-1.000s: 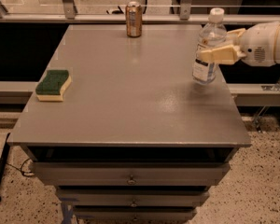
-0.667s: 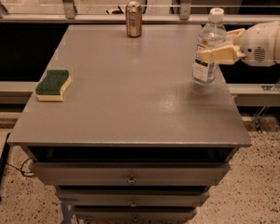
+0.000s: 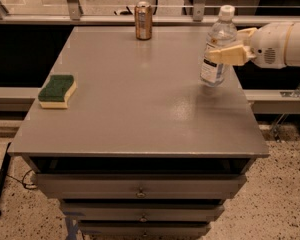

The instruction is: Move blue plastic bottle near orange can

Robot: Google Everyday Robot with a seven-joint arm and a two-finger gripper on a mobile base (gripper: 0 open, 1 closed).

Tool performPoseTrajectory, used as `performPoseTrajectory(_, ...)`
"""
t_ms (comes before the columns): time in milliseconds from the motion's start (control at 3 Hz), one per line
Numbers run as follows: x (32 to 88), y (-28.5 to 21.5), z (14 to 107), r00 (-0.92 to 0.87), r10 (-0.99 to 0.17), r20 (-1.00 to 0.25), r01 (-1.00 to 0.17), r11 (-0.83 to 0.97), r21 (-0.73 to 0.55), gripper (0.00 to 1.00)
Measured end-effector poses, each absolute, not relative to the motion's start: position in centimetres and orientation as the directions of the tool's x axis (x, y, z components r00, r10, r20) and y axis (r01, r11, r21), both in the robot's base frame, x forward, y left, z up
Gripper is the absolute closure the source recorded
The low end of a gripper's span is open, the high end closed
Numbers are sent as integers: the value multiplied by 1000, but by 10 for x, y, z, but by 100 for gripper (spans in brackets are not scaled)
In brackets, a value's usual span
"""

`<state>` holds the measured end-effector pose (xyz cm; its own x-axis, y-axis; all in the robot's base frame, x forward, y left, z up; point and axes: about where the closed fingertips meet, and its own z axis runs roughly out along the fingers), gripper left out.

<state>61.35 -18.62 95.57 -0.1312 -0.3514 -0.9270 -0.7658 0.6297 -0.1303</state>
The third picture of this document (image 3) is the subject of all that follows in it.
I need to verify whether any metal window railing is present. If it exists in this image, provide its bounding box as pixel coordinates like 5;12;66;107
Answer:
0;0;300;25

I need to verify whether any middle grey drawer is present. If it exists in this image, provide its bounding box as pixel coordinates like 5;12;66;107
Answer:
61;203;224;222

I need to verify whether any black floor cable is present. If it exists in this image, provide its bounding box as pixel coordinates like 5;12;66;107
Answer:
0;159;38;190

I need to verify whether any top grey drawer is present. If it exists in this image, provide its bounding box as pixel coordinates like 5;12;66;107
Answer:
36;174;246;200

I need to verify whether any grey drawer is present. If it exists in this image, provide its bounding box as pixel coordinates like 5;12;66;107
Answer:
79;223;210;237
36;174;246;200
61;203;224;222

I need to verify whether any clear plastic water bottle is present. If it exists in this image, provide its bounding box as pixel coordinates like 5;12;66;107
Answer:
200;5;237;87

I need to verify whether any bottom grey drawer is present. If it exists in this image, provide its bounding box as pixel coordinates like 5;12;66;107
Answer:
79;223;210;237

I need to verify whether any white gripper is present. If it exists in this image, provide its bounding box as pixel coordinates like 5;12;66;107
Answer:
208;22;293;69

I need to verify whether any orange metal can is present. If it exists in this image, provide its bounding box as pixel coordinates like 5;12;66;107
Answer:
134;1;153;40

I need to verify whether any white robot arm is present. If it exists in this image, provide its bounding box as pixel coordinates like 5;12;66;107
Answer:
206;22;300;69

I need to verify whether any green yellow sponge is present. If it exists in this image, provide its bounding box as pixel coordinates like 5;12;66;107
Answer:
38;75;77;109

